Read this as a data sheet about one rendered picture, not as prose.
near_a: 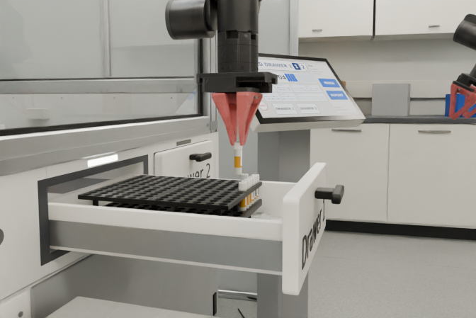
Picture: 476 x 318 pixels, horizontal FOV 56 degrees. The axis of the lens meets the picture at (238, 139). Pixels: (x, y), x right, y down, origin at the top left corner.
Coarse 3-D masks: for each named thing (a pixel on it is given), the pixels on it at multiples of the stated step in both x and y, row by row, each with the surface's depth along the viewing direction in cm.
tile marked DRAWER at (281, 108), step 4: (272, 104) 144; (276, 104) 145; (280, 104) 146; (284, 104) 147; (288, 104) 148; (292, 104) 149; (276, 108) 143; (280, 108) 144; (284, 108) 145; (288, 108) 146; (292, 108) 147; (276, 112) 142; (280, 112) 143; (284, 112) 144; (288, 112) 145; (292, 112) 146; (296, 112) 147
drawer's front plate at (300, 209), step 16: (304, 176) 61; (320, 176) 67; (288, 192) 51; (304, 192) 51; (288, 208) 48; (304, 208) 52; (320, 208) 68; (288, 224) 48; (304, 224) 52; (288, 240) 48; (304, 240) 52; (288, 256) 49; (304, 256) 53; (288, 272) 49; (304, 272) 53; (288, 288) 49
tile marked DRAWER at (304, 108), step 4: (296, 104) 150; (300, 104) 151; (304, 104) 152; (308, 104) 154; (312, 104) 155; (300, 108) 150; (304, 108) 151; (308, 108) 152; (312, 108) 153; (316, 108) 154; (304, 112) 150; (308, 112) 151; (312, 112) 152; (316, 112) 153; (320, 112) 154
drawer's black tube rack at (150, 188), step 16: (144, 176) 77; (160, 176) 78; (96, 192) 65; (112, 192) 64; (128, 192) 65; (144, 192) 65; (160, 192) 65; (176, 192) 64; (192, 192) 65; (208, 192) 64; (224, 192) 65; (128, 208) 67; (144, 208) 67; (160, 208) 67; (176, 208) 67; (192, 208) 67; (208, 208) 57; (256, 208) 70
